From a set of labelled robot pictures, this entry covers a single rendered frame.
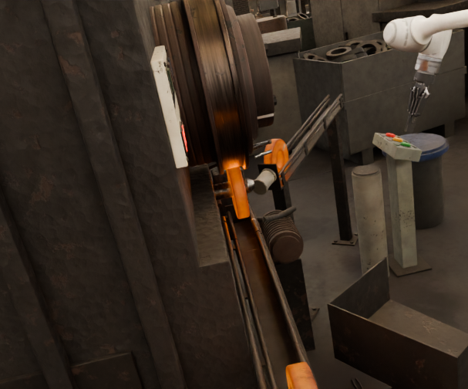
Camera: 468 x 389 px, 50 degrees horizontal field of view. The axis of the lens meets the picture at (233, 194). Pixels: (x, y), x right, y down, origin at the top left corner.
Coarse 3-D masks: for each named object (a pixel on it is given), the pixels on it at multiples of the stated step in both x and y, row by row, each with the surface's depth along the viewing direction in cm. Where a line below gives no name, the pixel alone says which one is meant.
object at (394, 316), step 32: (352, 288) 104; (384, 288) 113; (352, 320) 96; (384, 320) 109; (416, 320) 108; (352, 352) 100; (384, 352) 93; (416, 352) 87; (448, 352) 99; (416, 384) 90; (448, 384) 84
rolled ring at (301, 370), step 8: (288, 368) 77; (296, 368) 76; (304, 368) 75; (288, 376) 77; (296, 376) 74; (304, 376) 73; (312, 376) 73; (288, 384) 82; (296, 384) 72; (304, 384) 72; (312, 384) 72
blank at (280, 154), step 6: (270, 144) 184; (276, 144) 184; (282, 144) 189; (276, 150) 184; (282, 150) 189; (264, 156) 183; (270, 156) 182; (276, 156) 185; (282, 156) 191; (264, 162) 183; (270, 162) 182; (276, 162) 185; (282, 162) 191
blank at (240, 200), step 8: (232, 168) 135; (232, 176) 133; (240, 176) 133; (232, 184) 132; (240, 184) 132; (240, 192) 132; (232, 200) 146; (240, 200) 132; (240, 208) 133; (248, 208) 134; (240, 216) 136; (248, 216) 138
